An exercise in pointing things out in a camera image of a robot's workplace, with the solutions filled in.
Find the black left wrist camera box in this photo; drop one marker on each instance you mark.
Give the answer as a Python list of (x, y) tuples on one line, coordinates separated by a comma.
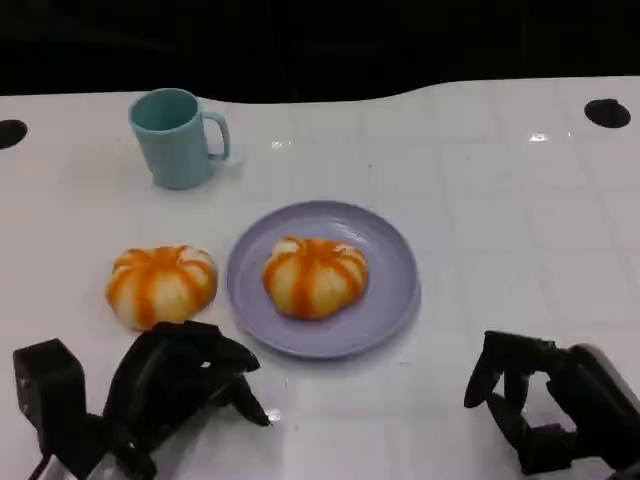
[(47, 380)]

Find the black round table grommet hole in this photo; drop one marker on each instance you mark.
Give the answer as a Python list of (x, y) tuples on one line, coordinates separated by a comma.
[(607, 113), (10, 134)]

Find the lilac plate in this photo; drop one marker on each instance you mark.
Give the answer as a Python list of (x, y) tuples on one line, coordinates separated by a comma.
[(395, 285)]

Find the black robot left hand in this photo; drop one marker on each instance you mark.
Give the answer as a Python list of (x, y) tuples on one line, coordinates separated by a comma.
[(160, 377)]

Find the orange white toy bread roll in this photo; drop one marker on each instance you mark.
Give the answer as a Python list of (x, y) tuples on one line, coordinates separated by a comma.
[(315, 277), (160, 285)]

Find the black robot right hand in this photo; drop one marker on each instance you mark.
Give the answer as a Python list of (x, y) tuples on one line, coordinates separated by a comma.
[(585, 395)]

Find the pale green mug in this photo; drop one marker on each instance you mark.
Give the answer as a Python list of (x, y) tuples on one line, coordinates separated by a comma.
[(172, 145)]

